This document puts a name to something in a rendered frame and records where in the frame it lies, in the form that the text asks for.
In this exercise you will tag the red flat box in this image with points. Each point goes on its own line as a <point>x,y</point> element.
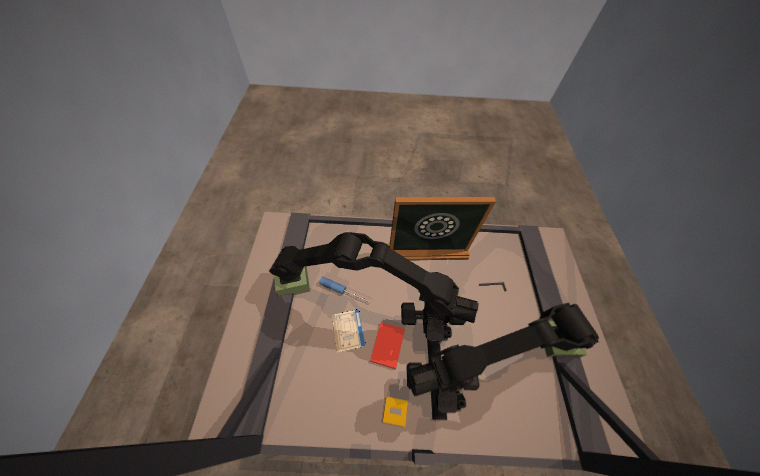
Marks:
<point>387,345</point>

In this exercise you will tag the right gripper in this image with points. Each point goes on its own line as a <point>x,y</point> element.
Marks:
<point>474,384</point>

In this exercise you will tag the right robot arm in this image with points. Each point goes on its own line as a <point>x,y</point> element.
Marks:
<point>461,364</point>

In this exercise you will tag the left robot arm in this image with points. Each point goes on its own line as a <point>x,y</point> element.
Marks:
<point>438,290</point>

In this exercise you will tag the blue screwdriver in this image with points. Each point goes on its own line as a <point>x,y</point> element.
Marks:
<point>333,285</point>

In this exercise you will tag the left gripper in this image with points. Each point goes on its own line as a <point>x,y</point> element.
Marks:
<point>408,314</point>

